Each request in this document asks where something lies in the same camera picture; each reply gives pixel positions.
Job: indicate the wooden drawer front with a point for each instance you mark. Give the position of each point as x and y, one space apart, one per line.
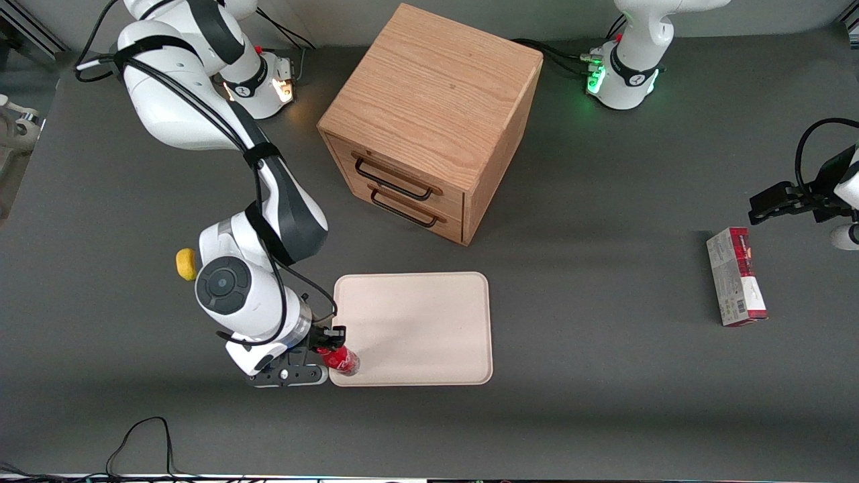
449 201
453 228

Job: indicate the silver metal clamp fixture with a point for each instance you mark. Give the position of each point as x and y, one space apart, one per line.
20 124

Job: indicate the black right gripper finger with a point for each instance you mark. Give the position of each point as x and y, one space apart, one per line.
324 347
329 333

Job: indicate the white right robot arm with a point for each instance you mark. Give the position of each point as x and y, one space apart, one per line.
174 100

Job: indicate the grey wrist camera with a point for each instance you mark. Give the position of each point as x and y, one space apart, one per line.
847 237
288 377

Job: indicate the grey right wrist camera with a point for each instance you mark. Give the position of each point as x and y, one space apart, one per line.
288 377

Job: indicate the aluminium frame rail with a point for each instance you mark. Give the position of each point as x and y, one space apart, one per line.
33 30

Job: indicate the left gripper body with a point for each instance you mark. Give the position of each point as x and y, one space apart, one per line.
823 194

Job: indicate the grey and red carton box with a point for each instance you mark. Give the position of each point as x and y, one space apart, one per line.
735 282

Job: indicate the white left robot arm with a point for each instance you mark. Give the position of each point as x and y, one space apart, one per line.
634 74

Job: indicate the yellow lemon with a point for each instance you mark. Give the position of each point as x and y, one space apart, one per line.
184 263

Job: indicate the wooden drawer cabinet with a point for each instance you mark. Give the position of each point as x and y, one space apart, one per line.
429 87

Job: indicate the red coke bottle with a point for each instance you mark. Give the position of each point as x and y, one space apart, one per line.
343 362

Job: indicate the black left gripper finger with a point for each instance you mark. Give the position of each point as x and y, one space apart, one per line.
778 212
775 196

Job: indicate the beige rectangular tray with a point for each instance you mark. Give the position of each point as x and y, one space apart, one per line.
419 325

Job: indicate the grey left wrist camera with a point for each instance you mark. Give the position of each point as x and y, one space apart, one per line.
847 237

